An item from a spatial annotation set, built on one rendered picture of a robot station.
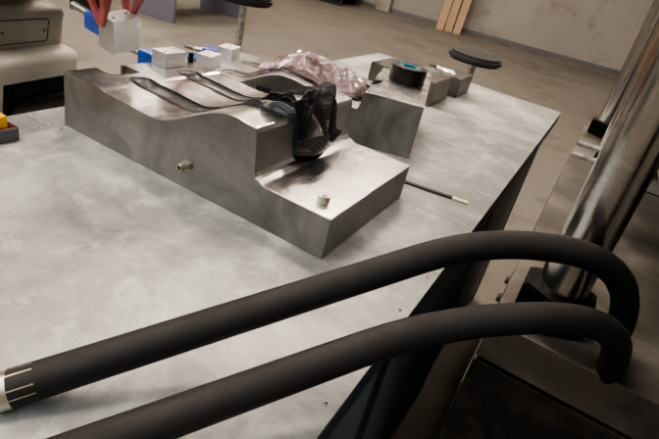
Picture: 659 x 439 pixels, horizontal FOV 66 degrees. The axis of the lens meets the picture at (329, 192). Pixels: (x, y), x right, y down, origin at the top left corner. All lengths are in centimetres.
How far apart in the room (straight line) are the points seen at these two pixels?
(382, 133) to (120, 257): 59
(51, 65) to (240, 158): 74
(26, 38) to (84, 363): 98
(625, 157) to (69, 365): 56
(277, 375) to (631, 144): 43
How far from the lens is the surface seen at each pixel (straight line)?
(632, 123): 62
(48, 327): 54
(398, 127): 102
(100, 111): 86
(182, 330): 44
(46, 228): 67
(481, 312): 49
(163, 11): 592
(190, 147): 73
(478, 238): 53
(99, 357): 44
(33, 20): 133
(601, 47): 1106
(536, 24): 1100
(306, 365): 42
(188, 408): 40
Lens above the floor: 116
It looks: 26 degrees down
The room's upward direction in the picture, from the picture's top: 13 degrees clockwise
